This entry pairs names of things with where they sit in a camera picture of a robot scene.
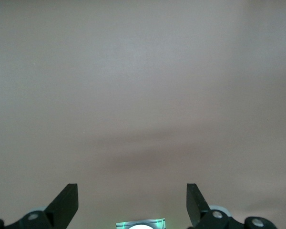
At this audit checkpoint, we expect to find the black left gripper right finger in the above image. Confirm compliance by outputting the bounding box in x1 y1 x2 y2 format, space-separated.
186 183 276 229

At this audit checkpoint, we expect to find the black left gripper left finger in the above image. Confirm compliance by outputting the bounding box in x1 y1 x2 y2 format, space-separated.
0 183 79 229

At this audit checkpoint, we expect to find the brown table cover sheet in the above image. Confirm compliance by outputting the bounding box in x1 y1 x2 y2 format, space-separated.
0 0 286 229

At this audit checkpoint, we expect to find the grey metal base plate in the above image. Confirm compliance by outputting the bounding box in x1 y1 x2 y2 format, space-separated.
115 217 168 229

